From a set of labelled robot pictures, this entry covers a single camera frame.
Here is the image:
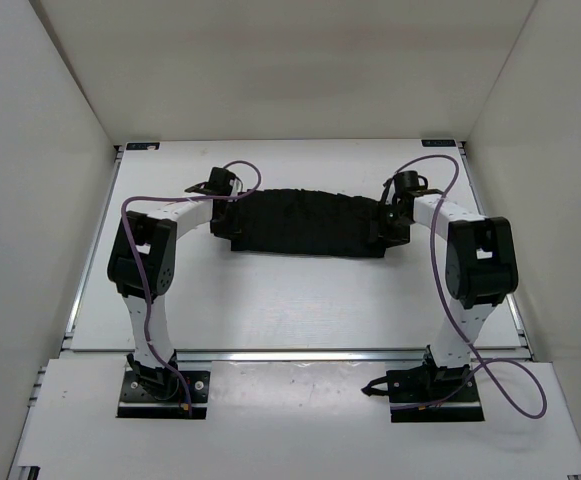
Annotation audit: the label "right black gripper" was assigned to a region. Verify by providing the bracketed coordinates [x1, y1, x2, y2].
[368, 202, 413, 248]

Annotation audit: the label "black pleated skirt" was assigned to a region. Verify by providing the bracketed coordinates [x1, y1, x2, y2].
[222, 189, 386, 258]

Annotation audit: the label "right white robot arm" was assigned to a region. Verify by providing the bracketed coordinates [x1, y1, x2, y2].
[378, 171, 518, 401]

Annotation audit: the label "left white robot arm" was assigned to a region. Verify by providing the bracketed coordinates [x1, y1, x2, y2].
[107, 165, 252, 398]

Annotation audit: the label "left corner label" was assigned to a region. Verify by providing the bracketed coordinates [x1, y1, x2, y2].
[125, 142, 160, 151]

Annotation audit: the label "corner label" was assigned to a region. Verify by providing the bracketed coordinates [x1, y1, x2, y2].
[125, 142, 160, 151]
[421, 139, 456, 148]

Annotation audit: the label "right corner label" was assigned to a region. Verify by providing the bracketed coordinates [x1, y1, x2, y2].
[421, 139, 456, 148]

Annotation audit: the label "aluminium rail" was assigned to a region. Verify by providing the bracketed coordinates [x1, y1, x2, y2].
[177, 349, 425, 363]

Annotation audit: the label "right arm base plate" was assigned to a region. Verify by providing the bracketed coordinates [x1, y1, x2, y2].
[361, 365, 485, 423]

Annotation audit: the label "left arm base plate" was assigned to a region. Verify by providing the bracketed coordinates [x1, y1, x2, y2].
[116, 368, 211, 420]

